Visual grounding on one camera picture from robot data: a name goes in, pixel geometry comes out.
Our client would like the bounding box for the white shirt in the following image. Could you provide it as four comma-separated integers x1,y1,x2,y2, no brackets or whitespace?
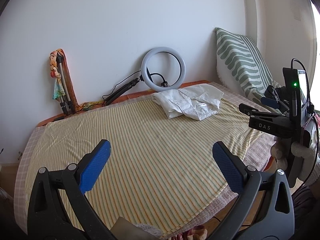
152,83,224,121

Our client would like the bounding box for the dark clothes pile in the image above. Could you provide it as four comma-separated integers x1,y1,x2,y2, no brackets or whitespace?
260,85,289,113

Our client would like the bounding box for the right hand white glove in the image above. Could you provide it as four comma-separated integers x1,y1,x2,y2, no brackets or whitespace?
270,137,319,186

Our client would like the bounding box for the left hand white glove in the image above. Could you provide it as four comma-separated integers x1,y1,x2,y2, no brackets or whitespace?
135,224,163,238

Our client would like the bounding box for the red patterned cloth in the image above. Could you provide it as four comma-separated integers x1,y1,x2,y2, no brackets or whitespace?
171,225,208,240

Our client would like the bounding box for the green white patterned pillow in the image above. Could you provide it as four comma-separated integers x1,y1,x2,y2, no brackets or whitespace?
215,28,280,105

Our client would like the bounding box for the folded grey tripod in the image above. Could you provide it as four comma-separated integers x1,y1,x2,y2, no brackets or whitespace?
56,53,76,114

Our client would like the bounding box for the striped yellow green blanket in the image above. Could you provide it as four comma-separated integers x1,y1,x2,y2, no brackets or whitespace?
25,99,268,237

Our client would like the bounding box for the colourful orange cloth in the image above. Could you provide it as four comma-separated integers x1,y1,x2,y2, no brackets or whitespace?
49,49,103,116

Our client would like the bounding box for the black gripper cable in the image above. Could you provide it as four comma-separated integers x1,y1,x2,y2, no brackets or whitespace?
290,58,320,196

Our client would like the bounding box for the black ring light stand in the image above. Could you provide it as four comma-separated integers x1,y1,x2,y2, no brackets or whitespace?
102,70,140,106

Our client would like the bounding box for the white ring light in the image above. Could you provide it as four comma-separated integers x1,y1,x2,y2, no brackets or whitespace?
140,47,187,92

